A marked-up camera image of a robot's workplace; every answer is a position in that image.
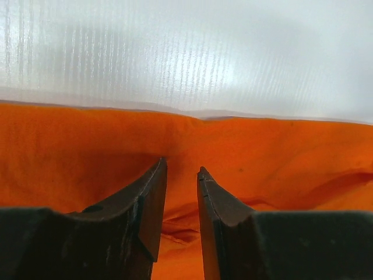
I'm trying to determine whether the orange t shirt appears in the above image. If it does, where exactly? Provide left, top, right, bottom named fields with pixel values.
left=1, top=103, right=372, bottom=279

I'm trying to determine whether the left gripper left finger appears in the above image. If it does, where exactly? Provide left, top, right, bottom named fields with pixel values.
left=1, top=159, right=167, bottom=279

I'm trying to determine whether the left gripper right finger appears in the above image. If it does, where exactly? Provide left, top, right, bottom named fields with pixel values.
left=197, top=168, right=372, bottom=279

